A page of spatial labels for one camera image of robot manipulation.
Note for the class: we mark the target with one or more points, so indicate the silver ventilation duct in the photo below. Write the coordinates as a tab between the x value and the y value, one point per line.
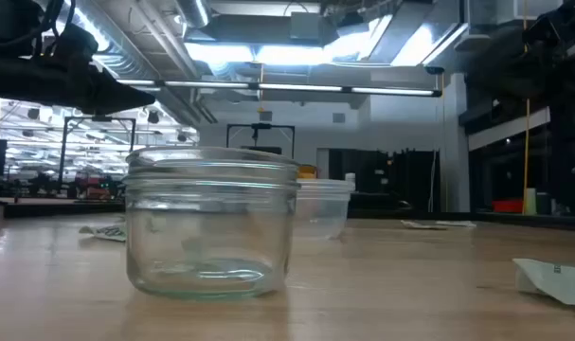
192	12

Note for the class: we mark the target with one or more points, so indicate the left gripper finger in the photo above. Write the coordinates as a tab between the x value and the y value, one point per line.
121	97

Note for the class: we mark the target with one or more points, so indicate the long tube light bar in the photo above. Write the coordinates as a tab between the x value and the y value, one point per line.
296	87

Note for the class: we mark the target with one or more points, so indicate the red bin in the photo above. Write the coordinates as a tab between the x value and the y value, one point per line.
507	206

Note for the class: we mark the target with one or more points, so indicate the green stevia packet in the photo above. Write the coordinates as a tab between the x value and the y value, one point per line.
557	281
107	232
457	223
422	225

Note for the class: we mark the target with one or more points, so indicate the black cabinet row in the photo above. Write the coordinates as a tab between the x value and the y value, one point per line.
386	180

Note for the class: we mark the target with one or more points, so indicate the clear glass jar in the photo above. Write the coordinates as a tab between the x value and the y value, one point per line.
206	227

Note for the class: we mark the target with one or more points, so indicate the amber glass mug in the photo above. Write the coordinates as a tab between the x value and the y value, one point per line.
307	171

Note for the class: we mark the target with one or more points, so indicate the black gantry frame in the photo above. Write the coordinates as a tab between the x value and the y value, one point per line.
261	126
100	118

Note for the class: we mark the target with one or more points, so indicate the pale green cup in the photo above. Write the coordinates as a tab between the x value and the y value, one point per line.
530	201

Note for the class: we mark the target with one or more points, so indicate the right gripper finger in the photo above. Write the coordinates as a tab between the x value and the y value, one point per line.
505	71

